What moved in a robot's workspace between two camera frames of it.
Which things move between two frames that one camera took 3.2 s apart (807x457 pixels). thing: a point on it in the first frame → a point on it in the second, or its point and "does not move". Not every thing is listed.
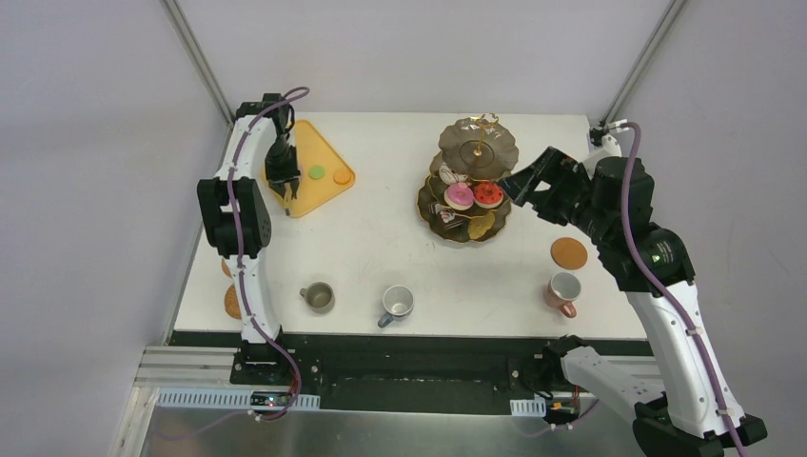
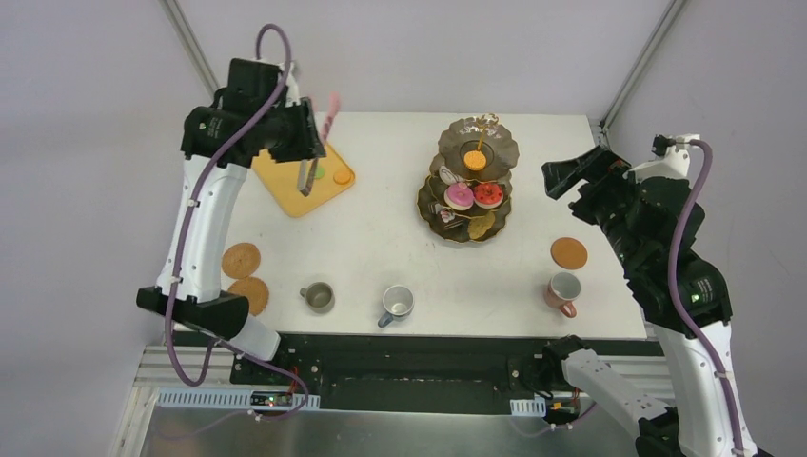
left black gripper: [283, 178] → [305, 135]
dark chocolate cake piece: [447, 215] does not move
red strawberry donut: [488, 195] does not move
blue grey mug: [398, 303] does not move
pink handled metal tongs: [287, 199] → [329, 115]
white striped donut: [447, 175] does not move
